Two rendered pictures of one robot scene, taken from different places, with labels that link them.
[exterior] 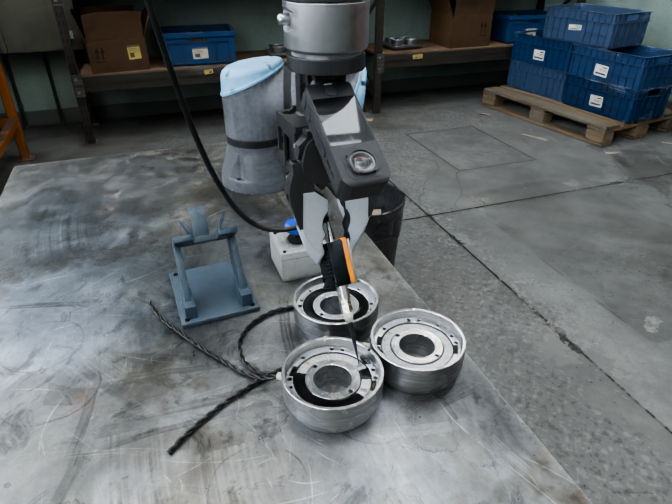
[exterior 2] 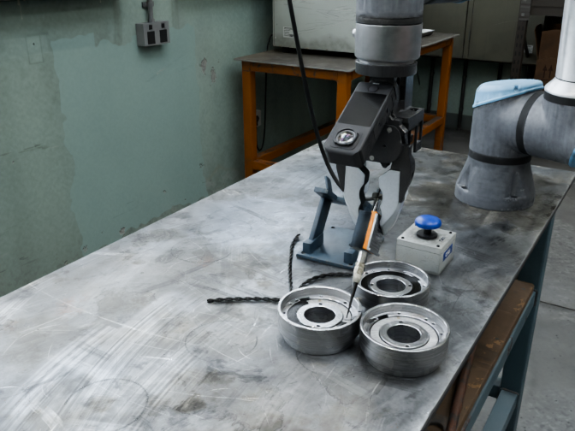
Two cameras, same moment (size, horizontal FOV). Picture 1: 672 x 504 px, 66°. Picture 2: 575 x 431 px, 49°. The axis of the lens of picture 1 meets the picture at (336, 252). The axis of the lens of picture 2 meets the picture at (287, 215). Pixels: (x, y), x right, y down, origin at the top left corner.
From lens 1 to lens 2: 0.50 m
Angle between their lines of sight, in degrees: 46
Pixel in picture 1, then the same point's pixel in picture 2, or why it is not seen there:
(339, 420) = (290, 333)
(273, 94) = (510, 114)
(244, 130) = (477, 142)
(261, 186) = (477, 199)
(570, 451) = not seen: outside the picture
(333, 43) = (368, 52)
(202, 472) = (209, 318)
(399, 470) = (296, 386)
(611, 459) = not seen: outside the picture
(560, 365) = not seen: outside the picture
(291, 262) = (405, 249)
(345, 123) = (361, 111)
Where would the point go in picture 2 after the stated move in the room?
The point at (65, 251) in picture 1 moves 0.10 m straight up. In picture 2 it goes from (296, 191) to (296, 143)
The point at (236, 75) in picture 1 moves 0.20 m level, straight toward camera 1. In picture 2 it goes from (483, 90) to (428, 109)
